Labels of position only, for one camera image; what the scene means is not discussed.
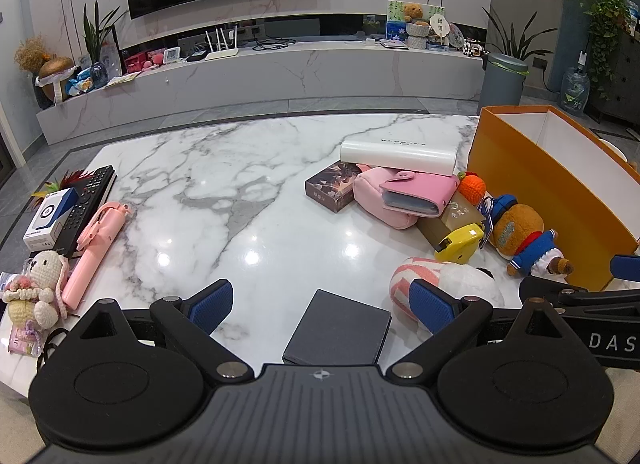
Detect black remote control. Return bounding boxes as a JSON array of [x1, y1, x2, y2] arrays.
[[51, 167, 119, 261], [59, 165, 115, 251]]

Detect grey drawer cabinet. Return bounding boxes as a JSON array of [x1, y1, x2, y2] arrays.
[[586, 27, 640, 126]]

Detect trailing vine plant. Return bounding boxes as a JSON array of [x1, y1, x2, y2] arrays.
[[575, 0, 632, 101]]

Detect grey pedal trash can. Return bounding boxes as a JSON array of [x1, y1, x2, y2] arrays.
[[479, 52, 530, 114]]

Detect pink zip pouch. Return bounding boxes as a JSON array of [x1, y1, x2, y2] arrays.
[[352, 167, 426, 231]]

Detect cream crochet bunny doll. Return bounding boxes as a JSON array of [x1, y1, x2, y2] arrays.
[[1, 250, 71, 331]]

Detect white and blue box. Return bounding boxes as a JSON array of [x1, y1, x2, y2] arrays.
[[22, 187, 79, 252]]

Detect black cord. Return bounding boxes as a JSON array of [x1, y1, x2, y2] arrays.
[[32, 327, 73, 377]]

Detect white long case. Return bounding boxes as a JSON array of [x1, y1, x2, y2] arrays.
[[340, 130, 458, 176]]

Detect white plush pink striped hat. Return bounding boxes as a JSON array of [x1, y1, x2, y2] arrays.
[[389, 257, 506, 334]]

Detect green leafy plant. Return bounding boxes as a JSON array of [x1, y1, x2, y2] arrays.
[[81, 0, 132, 76]]

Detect round paper fan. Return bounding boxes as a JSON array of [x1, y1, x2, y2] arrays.
[[427, 13, 452, 41]]

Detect brown bear plush blue sweater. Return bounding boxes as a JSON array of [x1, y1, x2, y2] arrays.
[[479, 193, 576, 279]]

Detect pink gift boxes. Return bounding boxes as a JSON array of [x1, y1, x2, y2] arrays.
[[123, 48, 167, 74]]

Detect yellow tape measure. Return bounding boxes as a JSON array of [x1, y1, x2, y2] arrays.
[[434, 223, 487, 263]]

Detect black cables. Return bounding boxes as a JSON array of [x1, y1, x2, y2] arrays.
[[251, 36, 292, 52]]

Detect pink selfie stick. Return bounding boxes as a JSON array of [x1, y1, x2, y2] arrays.
[[61, 201, 135, 310]]

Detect yellow papers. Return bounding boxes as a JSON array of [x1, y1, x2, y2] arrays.
[[102, 71, 144, 90]]

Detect orange crochet carrot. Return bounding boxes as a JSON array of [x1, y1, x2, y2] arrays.
[[457, 170, 488, 205]]

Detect pink small packet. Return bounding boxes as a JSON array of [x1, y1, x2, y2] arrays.
[[6, 321, 47, 359]]

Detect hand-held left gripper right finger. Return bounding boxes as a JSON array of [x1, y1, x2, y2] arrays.
[[385, 278, 572, 383]]

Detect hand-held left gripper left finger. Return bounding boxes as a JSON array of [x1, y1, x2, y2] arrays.
[[65, 278, 255, 383]]

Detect dark printed card box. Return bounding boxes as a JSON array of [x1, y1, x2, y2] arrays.
[[305, 163, 369, 214]]

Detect decorative plate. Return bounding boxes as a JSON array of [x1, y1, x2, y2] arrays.
[[446, 23, 469, 51]]

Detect dark grey box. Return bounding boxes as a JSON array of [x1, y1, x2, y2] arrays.
[[282, 289, 393, 366]]

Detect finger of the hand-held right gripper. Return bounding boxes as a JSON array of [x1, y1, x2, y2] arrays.
[[519, 275, 640, 310], [610, 253, 640, 279]]

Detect brown paper box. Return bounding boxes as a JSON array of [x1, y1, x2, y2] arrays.
[[416, 193, 487, 251]]

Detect blue glass vase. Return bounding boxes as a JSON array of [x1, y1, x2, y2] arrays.
[[90, 60, 110, 90]]

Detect dried flower bunch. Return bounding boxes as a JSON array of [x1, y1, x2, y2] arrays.
[[13, 36, 57, 110]]

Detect red green feather toy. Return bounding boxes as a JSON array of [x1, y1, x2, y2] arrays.
[[29, 169, 97, 211]]

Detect pink card wallet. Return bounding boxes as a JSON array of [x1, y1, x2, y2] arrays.
[[378, 170, 461, 219]]

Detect green blue picture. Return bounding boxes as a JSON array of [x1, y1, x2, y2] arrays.
[[386, 0, 446, 41]]

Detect orange storage box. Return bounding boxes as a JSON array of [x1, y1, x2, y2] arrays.
[[466, 104, 640, 293]]

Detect long leaf potted plant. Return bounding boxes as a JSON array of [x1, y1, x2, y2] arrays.
[[481, 5, 545, 63]]

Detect white wifi router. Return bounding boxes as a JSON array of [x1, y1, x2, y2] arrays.
[[204, 28, 241, 62]]

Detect gold mushroom ornament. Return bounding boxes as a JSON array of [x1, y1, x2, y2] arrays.
[[36, 56, 77, 106]]

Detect blue snack bags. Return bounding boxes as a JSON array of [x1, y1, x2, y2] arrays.
[[64, 66, 97, 96]]

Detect blue water jug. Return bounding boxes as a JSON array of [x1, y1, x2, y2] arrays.
[[560, 50, 592, 118]]

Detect white marble media console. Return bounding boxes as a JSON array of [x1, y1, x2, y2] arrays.
[[36, 39, 488, 146]]

